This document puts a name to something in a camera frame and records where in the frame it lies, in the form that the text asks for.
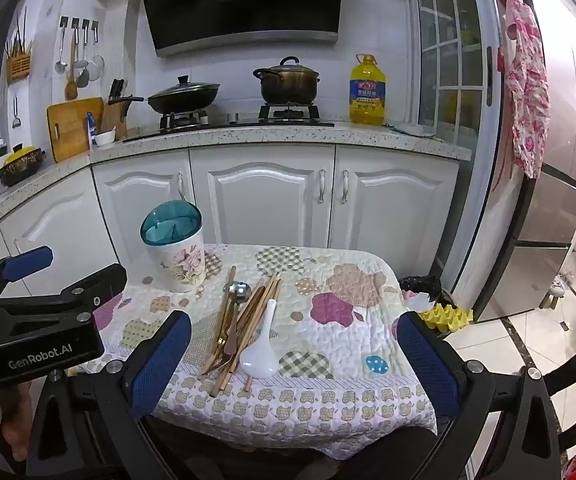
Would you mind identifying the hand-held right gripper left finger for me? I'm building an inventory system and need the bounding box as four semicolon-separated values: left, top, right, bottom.
25;310;193;480

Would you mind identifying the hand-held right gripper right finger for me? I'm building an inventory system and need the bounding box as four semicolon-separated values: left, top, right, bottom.
395;310;564;480

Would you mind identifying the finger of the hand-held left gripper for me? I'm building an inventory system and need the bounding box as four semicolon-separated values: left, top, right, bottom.
0;262;129;336
0;245;55;306

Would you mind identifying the floral utensil holder teal lid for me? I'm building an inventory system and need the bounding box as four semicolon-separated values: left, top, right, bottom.
140;200;206;293

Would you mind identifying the white ceramic spoon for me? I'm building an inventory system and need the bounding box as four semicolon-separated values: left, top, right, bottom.
238;298;280;378

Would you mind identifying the metal spoon pink handle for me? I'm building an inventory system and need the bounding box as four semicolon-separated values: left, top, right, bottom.
216;281;253;358

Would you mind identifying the pile of wooden chopsticks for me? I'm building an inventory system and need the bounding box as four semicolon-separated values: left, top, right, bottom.
199;265;284;397

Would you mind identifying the yellow egg carton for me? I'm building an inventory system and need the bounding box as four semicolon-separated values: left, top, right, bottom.
416;305;474;333

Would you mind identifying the white cabinet door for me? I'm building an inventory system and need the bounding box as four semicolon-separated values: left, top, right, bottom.
189;145;337;250
333;145;461;288
0;167;119;306
92;150;196;293

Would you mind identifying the white crumpled paper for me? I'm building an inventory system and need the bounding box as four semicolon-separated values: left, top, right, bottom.
403;292;436;313

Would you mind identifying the patchwork quilted table cover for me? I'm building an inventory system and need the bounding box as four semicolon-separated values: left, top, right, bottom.
68;242;439;448

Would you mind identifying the black trash bag bin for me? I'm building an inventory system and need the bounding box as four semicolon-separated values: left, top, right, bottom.
399;275;444;308

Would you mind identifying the black casserole yellow lid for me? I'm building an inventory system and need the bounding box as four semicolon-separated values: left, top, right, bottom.
0;144;46;187

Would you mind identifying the wooden cutting board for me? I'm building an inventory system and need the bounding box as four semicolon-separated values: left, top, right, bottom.
46;97;105;163

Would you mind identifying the small stool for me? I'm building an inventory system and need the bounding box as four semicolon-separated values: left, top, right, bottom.
540;272;576;311

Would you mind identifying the wooden knife block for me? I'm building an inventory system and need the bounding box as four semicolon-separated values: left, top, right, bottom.
99;78;131;141

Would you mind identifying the black wok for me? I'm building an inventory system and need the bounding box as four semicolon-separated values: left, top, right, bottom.
107;87;221;116

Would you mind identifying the silver refrigerator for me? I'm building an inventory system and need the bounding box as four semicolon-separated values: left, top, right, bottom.
473;0;576;321

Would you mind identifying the black gas stove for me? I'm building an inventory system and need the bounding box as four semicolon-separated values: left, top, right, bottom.
123;102;336;143

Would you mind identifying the glass wok lid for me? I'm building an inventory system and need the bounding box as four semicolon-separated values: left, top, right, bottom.
147;75;220;98

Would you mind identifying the hanging mesh skimmer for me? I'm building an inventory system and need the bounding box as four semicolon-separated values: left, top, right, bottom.
88;20;105;81

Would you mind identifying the dark cooking pot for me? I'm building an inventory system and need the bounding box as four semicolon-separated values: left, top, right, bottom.
253;67;321;106

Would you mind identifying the yellow cooking oil bottle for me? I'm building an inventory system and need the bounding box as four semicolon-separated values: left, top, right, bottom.
349;54;386;127

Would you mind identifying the dark pot lid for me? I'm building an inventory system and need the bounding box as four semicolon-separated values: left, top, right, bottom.
254;56;320;76

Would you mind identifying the pink floral apron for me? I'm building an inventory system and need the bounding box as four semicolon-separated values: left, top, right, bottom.
485;0;551;181

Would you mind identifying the black range hood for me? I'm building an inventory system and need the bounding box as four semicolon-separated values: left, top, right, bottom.
135;0;346;58

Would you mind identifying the white framed glass door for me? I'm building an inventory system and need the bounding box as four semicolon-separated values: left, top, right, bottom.
403;0;524;321

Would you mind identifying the bamboo wall chopstick holder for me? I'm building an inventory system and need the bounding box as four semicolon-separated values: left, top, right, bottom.
5;7;34;83

